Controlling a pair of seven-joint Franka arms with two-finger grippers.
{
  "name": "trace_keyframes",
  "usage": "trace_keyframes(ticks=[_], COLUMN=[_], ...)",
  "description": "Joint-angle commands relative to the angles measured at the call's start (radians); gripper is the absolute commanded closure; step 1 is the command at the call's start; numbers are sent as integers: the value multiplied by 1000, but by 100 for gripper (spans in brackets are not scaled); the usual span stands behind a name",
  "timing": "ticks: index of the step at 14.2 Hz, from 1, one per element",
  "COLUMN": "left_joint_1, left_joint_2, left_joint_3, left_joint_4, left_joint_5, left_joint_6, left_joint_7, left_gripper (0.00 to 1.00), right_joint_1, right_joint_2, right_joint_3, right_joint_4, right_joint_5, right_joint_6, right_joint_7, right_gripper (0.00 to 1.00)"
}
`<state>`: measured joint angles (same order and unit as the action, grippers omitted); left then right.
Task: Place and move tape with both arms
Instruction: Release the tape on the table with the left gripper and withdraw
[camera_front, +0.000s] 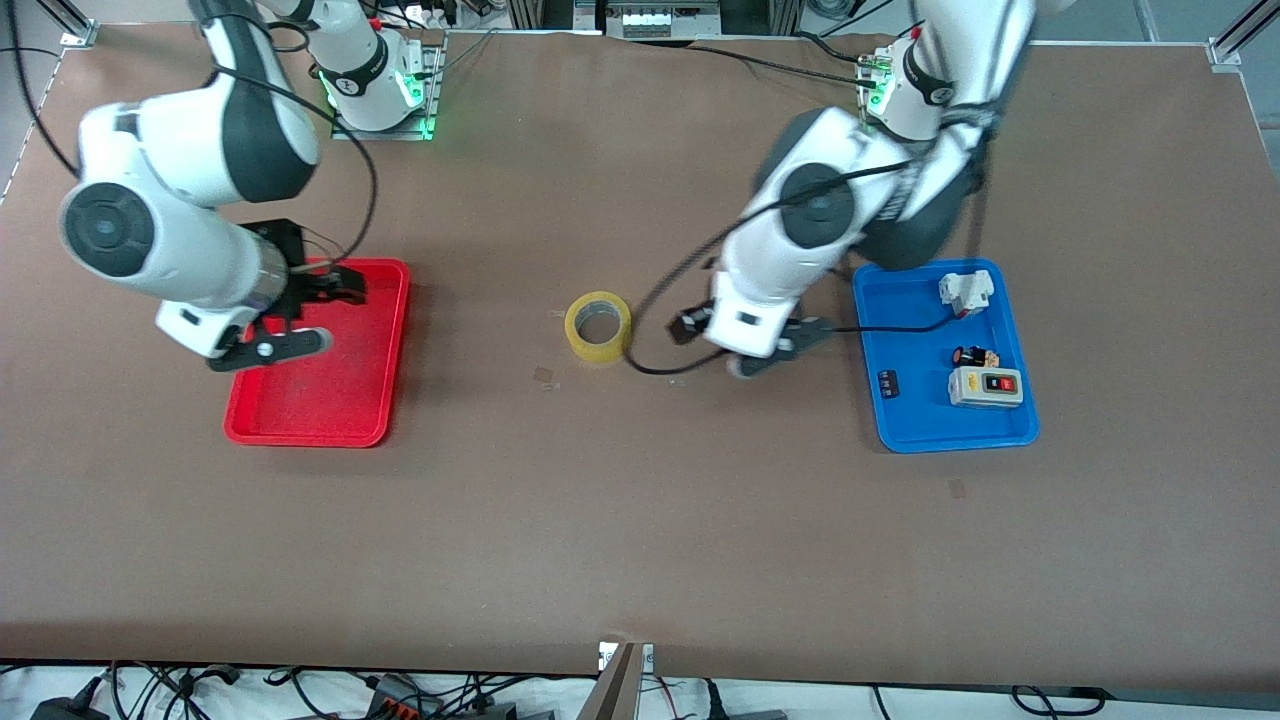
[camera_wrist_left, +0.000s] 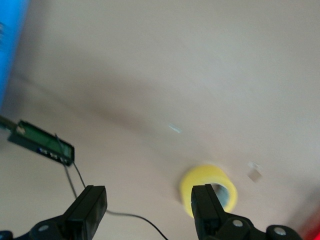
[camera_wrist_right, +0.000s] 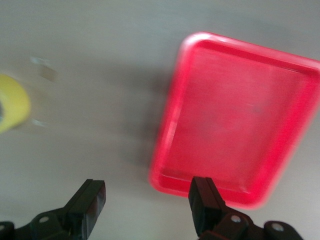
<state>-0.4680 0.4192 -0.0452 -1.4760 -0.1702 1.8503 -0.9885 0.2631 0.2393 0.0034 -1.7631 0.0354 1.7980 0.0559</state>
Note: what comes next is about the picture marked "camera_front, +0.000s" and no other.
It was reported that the white power strip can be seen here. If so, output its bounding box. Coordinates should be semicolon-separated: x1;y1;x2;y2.
598;0;723;40

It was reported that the aluminium frame profile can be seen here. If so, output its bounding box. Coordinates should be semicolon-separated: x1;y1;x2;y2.
38;0;96;33
1215;0;1280;56

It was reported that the blue plastic tray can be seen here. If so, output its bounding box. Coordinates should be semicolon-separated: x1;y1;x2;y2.
852;258;1041;455

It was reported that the thick black table cable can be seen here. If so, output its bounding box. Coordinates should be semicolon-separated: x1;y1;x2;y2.
690;42;881;86

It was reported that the red plastic tray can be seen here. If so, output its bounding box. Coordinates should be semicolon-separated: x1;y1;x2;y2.
225;258;412;448

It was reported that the black power adapter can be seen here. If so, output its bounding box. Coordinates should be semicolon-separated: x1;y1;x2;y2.
30;692;111;720

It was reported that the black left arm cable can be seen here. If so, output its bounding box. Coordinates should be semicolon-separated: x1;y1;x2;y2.
624;110;1001;377

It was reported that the grey switch box red button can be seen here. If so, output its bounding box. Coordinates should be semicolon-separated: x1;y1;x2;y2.
947;366;1025;409

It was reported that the white electrical connector block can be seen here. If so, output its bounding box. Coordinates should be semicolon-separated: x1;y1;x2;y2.
938;271;997;320

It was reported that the metal camera post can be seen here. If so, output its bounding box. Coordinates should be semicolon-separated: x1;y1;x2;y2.
575;640;656;720

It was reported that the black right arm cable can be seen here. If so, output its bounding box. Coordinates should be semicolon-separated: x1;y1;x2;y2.
5;0;379;271

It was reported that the yellow tape roll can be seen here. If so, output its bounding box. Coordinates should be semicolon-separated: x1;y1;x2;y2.
564;291;634;364

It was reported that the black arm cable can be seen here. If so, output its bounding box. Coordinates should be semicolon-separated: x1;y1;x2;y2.
5;0;379;271
624;110;1001;377

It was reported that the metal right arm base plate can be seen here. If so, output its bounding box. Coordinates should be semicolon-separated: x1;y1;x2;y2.
330;40;448;142

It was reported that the black looped floor cable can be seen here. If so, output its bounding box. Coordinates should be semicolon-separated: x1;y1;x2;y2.
1010;685;1106;717

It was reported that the orange black device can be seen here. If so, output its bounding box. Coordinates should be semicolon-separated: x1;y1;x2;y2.
365;675;448;720

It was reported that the thin grey cable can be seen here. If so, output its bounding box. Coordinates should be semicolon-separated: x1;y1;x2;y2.
440;28;501;76

